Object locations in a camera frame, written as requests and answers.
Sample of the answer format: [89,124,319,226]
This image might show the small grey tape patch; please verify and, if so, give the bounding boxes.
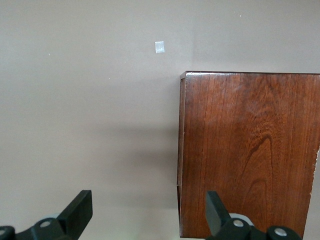
[154,40,166,54]

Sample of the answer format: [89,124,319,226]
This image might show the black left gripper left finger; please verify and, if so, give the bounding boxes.
[14,189,93,240]

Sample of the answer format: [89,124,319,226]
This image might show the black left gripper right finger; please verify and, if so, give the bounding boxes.
[205,191,266,240]

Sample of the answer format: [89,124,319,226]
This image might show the dark brown wooden cabinet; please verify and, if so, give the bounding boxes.
[176,70,320,240]

